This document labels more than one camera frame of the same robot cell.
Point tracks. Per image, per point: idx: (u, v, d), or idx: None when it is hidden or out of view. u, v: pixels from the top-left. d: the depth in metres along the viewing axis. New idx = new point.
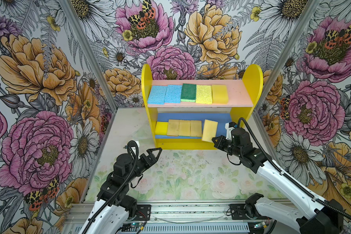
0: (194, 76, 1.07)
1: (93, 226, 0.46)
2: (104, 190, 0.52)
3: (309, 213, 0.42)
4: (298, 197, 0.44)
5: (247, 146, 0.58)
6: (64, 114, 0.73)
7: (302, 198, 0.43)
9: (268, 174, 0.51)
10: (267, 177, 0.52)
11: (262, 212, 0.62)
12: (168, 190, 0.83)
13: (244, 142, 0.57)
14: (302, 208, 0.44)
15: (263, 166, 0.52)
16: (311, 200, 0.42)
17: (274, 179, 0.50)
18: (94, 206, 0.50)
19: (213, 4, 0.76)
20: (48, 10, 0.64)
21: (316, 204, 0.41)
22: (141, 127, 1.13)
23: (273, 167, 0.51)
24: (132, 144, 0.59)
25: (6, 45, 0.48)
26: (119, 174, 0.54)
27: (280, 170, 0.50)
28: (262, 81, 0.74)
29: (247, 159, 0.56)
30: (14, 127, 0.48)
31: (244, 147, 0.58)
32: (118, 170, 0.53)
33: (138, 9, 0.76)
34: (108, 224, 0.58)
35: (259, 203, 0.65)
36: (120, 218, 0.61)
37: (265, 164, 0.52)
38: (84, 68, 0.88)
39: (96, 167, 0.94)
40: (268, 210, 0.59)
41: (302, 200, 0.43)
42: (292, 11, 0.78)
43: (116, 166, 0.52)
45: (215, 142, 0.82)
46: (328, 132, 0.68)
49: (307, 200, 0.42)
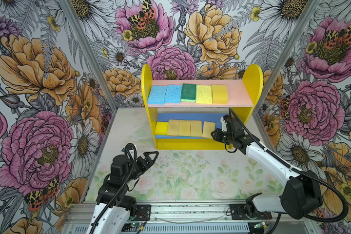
0: (194, 76, 1.07)
1: (97, 229, 0.46)
2: (102, 193, 0.52)
3: (285, 182, 0.46)
4: (276, 168, 0.49)
5: (239, 130, 0.65)
6: (64, 114, 0.73)
7: (280, 168, 0.47)
9: (255, 151, 0.56)
10: (255, 156, 0.57)
11: (259, 207, 0.63)
12: (169, 190, 0.83)
13: (236, 127, 0.65)
14: (281, 179, 0.48)
15: (250, 145, 0.57)
16: (288, 170, 0.46)
17: (259, 156, 0.55)
18: (95, 211, 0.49)
19: (213, 4, 0.76)
20: (48, 10, 0.64)
21: (292, 173, 0.45)
22: (141, 127, 1.13)
23: (258, 146, 0.56)
24: (128, 145, 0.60)
25: (6, 45, 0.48)
26: (117, 175, 0.55)
27: (263, 147, 0.55)
28: (262, 81, 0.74)
29: (238, 141, 0.62)
30: (14, 127, 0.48)
31: (236, 131, 0.65)
32: (116, 171, 0.54)
33: (138, 9, 0.76)
34: (112, 226, 0.58)
35: (256, 198, 0.67)
36: (122, 219, 0.61)
37: (252, 144, 0.58)
38: (84, 68, 0.88)
39: (96, 167, 0.94)
40: (263, 203, 0.60)
41: (281, 170, 0.47)
42: (292, 11, 0.78)
43: (113, 167, 0.54)
45: (212, 135, 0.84)
46: (328, 132, 0.68)
49: (284, 170, 0.46)
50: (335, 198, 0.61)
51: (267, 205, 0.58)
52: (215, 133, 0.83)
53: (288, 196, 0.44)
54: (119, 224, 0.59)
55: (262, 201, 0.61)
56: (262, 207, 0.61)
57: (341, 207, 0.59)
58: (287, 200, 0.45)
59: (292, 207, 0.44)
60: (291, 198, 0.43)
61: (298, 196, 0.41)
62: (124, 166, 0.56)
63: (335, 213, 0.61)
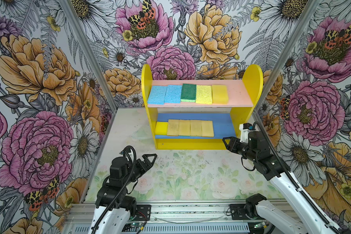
0: (194, 76, 1.07)
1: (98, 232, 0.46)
2: (101, 196, 0.51)
3: None
4: (309, 218, 0.42)
5: (264, 151, 0.54)
6: (64, 114, 0.73)
7: (314, 220, 0.41)
9: (283, 186, 0.47)
10: (281, 189, 0.49)
11: (261, 214, 0.63)
12: (169, 190, 0.83)
13: (263, 146, 0.54)
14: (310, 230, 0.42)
15: (280, 177, 0.48)
16: (324, 226, 0.39)
17: (288, 194, 0.47)
18: (94, 214, 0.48)
19: (213, 4, 0.76)
20: (48, 10, 0.64)
21: (329, 231, 0.39)
22: (141, 127, 1.13)
23: (289, 181, 0.47)
24: (129, 146, 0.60)
25: (6, 45, 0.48)
26: (116, 177, 0.55)
27: (297, 186, 0.46)
28: (262, 81, 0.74)
29: (262, 165, 0.52)
30: (14, 127, 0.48)
31: (261, 152, 0.54)
32: (116, 173, 0.54)
33: (138, 9, 0.76)
34: (112, 227, 0.58)
35: (260, 205, 0.64)
36: (122, 219, 0.61)
37: (282, 175, 0.48)
38: (84, 68, 0.88)
39: (96, 168, 0.93)
40: (269, 215, 0.59)
41: (314, 223, 0.41)
42: (292, 11, 0.78)
43: (112, 169, 0.54)
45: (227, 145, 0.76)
46: (328, 132, 0.68)
49: (320, 224, 0.40)
50: (335, 198, 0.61)
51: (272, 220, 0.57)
52: (230, 144, 0.67)
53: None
54: (120, 225, 0.59)
55: (268, 212, 0.59)
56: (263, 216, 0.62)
57: (341, 207, 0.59)
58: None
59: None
60: None
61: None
62: (123, 168, 0.56)
63: (336, 213, 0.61)
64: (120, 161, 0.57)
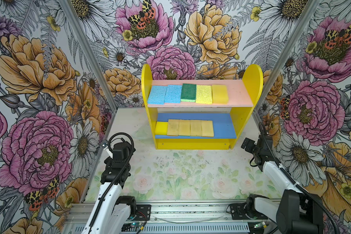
0: (194, 76, 1.07)
1: (105, 204, 0.47)
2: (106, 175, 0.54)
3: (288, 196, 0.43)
4: (283, 183, 0.50)
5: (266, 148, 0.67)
6: (64, 114, 0.73)
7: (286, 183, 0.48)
9: (269, 167, 0.59)
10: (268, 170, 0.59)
11: (258, 206, 0.63)
12: (169, 190, 0.83)
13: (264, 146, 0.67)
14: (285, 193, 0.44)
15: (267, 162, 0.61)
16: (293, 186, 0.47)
17: (272, 171, 0.57)
18: (101, 189, 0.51)
19: (213, 4, 0.76)
20: (48, 10, 0.64)
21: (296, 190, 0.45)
22: (141, 127, 1.13)
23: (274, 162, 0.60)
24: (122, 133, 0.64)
25: (6, 45, 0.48)
26: (118, 159, 0.59)
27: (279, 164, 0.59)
28: (262, 81, 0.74)
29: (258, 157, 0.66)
30: (14, 127, 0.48)
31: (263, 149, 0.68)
32: (118, 155, 0.58)
33: (138, 9, 0.76)
34: (114, 218, 0.57)
35: (258, 197, 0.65)
36: (124, 211, 0.61)
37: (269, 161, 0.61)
38: (84, 68, 0.88)
39: (96, 167, 0.94)
40: (263, 205, 0.60)
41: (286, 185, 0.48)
42: (292, 11, 0.78)
43: (115, 150, 0.58)
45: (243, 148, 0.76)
46: (328, 132, 0.68)
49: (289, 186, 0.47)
50: (335, 198, 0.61)
51: (265, 209, 0.58)
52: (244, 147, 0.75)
53: (283, 207, 0.44)
54: (122, 216, 0.59)
55: (263, 202, 0.61)
56: (260, 207, 0.62)
57: (341, 207, 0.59)
58: (282, 212, 0.44)
59: (283, 219, 0.44)
60: (285, 208, 0.43)
61: (291, 207, 0.42)
62: (125, 151, 0.60)
63: (336, 213, 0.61)
64: (121, 144, 0.62)
